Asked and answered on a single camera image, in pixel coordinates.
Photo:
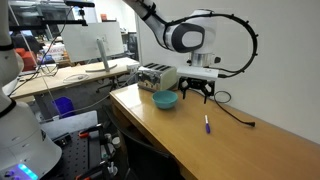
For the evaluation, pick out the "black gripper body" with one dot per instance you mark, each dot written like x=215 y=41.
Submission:
x=196 y=83

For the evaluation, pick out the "purple and white pen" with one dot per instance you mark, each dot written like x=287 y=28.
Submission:
x=207 y=125

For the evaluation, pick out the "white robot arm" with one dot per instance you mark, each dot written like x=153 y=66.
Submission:
x=186 y=36

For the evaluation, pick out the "teal bowl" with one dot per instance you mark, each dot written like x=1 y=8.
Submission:
x=164 y=99

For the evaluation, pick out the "silver toaster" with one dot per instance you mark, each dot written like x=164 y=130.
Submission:
x=156 y=77

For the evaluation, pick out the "small white bottle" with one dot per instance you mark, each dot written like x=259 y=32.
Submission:
x=116 y=142

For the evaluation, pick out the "white monitor with stand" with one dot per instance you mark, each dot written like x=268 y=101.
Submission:
x=91 y=40

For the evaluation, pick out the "grey flat panel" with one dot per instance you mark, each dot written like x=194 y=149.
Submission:
x=71 y=122

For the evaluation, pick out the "blue bin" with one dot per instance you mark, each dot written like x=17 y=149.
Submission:
x=63 y=106

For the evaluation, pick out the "black perforated breadboard plate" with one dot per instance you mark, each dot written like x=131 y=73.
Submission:
x=78 y=156

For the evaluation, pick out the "light wooden desk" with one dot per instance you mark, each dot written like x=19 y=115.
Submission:
x=53 y=81

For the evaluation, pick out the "red chair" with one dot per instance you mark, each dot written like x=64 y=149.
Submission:
x=26 y=58

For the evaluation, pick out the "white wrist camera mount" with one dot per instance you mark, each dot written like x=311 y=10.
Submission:
x=198 y=72

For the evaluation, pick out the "black horizontal rail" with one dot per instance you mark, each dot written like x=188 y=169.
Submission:
x=50 y=22

